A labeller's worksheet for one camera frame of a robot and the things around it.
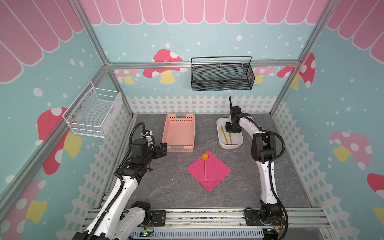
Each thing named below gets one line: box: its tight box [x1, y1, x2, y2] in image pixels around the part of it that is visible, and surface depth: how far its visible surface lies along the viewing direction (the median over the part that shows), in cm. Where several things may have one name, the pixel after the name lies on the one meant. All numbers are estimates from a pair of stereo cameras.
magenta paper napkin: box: [187, 150, 232, 192], surface depth 92 cm
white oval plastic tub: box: [216, 117, 244, 149], surface depth 107 cm
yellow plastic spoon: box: [202, 153, 209, 181], surface depth 96 cm
